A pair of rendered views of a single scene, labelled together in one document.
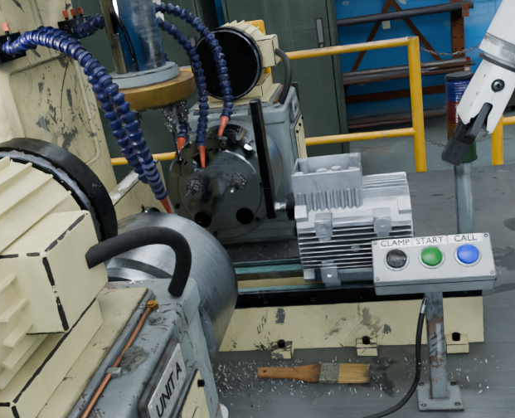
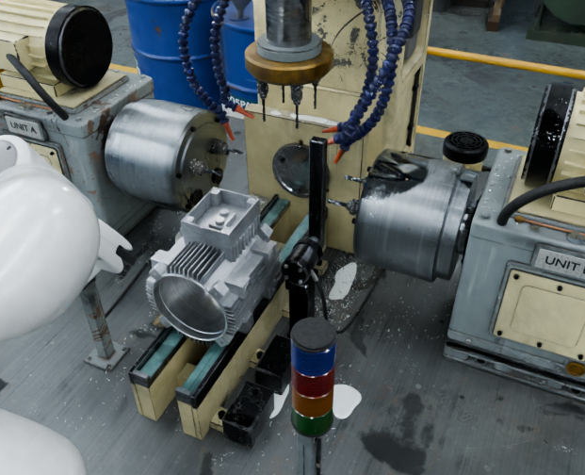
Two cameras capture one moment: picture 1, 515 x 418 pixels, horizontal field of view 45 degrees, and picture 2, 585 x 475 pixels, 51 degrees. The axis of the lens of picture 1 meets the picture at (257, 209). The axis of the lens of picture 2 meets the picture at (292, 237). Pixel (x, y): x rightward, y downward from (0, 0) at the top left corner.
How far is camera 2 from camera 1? 174 cm
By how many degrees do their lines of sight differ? 86
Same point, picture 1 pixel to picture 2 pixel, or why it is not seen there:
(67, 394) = (13, 91)
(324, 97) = not seen: outside the picture
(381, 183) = (186, 253)
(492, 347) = (128, 416)
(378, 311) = not seen: hidden behind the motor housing
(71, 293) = not seen: outside the picture
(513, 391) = (74, 399)
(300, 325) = not seen: hidden behind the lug
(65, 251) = not seen: outside the picture
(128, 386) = (9, 106)
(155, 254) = (133, 120)
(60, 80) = (349, 16)
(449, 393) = (102, 359)
